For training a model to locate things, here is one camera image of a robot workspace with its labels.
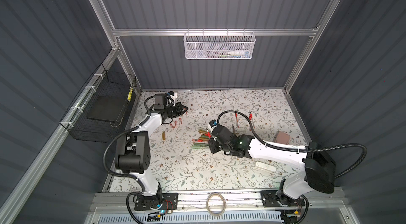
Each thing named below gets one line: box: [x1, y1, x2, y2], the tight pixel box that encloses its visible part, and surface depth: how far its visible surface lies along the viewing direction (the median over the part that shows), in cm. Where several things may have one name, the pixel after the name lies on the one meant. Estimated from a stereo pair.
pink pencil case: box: [274, 131, 291, 145], surface depth 95 cm
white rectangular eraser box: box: [254, 161, 277, 173], surface depth 82 cm
